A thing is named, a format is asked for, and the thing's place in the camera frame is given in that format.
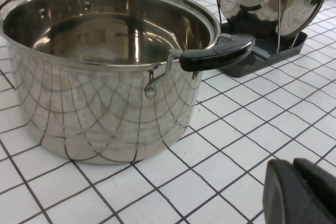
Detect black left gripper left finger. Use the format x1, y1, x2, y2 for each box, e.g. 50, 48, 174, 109
264, 158, 316, 224

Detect stainless steel pot lid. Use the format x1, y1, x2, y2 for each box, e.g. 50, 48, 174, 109
219, 0, 330, 49

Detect black tray wire lid rack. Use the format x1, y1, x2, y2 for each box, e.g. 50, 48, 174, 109
211, 0, 309, 79

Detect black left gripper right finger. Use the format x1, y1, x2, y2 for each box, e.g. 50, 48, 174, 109
293, 157, 336, 224

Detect stainless steel pot black handles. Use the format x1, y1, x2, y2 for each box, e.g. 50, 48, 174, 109
0, 0, 256, 166

